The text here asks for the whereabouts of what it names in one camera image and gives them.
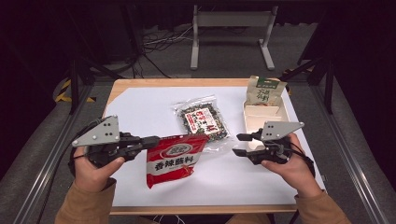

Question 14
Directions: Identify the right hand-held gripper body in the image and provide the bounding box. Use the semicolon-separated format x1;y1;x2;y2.
251;120;305;166

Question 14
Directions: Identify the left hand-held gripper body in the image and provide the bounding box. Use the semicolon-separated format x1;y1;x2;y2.
72;115;134;169

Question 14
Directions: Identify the white divided plastic box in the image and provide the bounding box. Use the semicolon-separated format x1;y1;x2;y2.
242;95;297;154

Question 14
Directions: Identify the red seasoning packet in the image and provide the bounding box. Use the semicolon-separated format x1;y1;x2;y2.
146;133;210;189

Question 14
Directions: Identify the green and beige food packet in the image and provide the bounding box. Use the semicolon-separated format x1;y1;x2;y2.
245;75;289;107

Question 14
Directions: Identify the person's left hand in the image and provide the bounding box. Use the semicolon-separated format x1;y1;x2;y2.
73;147;125;194

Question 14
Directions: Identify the person's right hand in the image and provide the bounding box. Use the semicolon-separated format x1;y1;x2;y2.
261;133;323;199

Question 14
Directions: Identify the white table mat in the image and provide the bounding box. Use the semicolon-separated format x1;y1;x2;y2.
105;86;326;207

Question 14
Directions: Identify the clear packet of dark seaweed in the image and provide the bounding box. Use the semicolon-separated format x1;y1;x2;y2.
172;94;234;153

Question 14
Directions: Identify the black metal stand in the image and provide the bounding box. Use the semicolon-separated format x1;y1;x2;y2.
66;0;125;116
278;52;336;115

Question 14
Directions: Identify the white metal stand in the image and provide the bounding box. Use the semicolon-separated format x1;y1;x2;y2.
190;4;279;71

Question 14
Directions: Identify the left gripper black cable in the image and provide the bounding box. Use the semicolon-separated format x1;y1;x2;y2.
67;117;106;176

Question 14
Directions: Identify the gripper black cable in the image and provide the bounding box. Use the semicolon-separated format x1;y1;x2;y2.
288;144;316;178
67;117;106;176

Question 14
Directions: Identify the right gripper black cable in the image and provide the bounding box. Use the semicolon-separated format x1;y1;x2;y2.
288;144;316;178

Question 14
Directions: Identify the aluminium floor rail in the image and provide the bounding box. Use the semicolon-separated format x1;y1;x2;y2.
311;83;390;224
12;83;94;224

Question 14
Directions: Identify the bundle of floor cables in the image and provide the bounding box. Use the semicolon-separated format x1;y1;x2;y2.
134;24;195;79

